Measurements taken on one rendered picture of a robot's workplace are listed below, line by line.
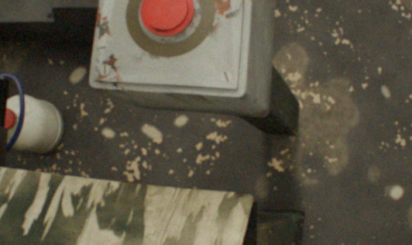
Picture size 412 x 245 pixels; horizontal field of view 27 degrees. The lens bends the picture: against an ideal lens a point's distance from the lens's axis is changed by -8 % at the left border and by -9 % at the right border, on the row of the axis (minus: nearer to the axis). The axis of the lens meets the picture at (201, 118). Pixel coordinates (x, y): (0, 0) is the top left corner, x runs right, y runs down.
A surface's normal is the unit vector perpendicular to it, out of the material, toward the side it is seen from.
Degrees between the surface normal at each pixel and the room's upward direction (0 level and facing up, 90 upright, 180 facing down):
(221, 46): 0
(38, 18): 0
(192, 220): 50
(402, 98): 0
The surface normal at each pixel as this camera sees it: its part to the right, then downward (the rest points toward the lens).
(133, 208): -0.04, -0.82
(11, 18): -0.18, -0.08
